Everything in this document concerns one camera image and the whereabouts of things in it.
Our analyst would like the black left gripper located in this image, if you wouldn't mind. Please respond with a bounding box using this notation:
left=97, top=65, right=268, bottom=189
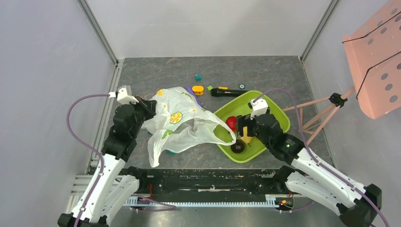
left=127, top=95, right=157, bottom=137

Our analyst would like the red fake apple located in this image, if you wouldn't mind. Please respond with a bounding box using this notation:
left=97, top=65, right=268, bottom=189
left=226, top=116, right=237, bottom=132

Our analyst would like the yellow fake pear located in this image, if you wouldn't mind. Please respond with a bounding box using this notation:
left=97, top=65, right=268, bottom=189
left=239, top=126, right=253, bottom=144

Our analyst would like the dark purple fake fruit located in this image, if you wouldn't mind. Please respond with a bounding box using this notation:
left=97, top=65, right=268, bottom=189
left=230, top=139, right=246, bottom=154

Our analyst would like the white plastic bag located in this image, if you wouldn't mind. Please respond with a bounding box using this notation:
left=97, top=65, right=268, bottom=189
left=142, top=87, right=236, bottom=167

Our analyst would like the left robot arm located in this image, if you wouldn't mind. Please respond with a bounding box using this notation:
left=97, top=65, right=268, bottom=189
left=57, top=97, right=157, bottom=227

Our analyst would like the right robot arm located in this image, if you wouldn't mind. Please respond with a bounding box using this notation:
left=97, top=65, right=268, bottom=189
left=235, top=113, right=382, bottom=227

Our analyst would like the black marker pen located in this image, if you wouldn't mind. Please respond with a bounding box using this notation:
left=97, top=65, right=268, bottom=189
left=210, top=88, right=248, bottom=97

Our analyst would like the teal block near base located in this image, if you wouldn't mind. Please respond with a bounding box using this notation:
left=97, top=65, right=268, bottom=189
left=166, top=150, right=176, bottom=155

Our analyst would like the purple toy eggplant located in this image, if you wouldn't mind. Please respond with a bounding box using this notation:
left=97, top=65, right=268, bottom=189
left=185, top=87, right=205, bottom=108

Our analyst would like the yellow oval toy piece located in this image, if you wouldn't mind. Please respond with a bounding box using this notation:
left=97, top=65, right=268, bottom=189
left=192, top=85, right=204, bottom=96

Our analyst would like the pink music stand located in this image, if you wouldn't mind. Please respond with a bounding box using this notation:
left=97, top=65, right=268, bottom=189
left=302, top=0, right=401, bottom=160

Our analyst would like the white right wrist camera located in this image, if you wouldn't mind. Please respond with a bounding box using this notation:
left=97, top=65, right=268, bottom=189
left=248, top=98, right=269, bottom=120

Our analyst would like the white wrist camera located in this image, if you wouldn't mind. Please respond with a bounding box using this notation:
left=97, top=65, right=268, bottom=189
left=108, top=85, right=139, bottom=105
left=248, top=98, right=269, bottom=120

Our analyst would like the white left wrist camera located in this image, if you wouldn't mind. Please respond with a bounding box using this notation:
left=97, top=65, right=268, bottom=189
left=108, top=85, right=139, bottom=105

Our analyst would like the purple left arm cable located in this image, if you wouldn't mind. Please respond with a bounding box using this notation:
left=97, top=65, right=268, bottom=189
left=66, top=93, right=118, bottom=227

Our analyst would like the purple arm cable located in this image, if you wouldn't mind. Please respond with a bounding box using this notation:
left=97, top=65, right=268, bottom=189
left=66, top=93, right=118, bottom=227
left=252, top=87, right=391, bottom=227

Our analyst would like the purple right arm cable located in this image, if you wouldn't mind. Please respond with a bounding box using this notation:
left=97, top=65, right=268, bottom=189
left=252, top=87, right=391, bottom=227

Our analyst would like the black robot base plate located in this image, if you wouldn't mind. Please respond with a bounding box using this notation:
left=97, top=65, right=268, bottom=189
left=117, top=166, right=296, bottom=195

